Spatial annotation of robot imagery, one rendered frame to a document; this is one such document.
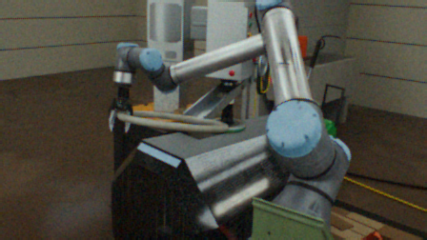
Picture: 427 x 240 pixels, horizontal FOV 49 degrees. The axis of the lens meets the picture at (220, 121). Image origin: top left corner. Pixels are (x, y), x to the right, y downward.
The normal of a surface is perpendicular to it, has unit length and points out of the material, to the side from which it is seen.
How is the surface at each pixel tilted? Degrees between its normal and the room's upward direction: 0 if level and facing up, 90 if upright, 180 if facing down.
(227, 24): 90
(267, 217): 90
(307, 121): 48
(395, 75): 90
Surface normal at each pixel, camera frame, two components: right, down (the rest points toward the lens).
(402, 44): -0.62, 0.19
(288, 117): -0.44, -0.50
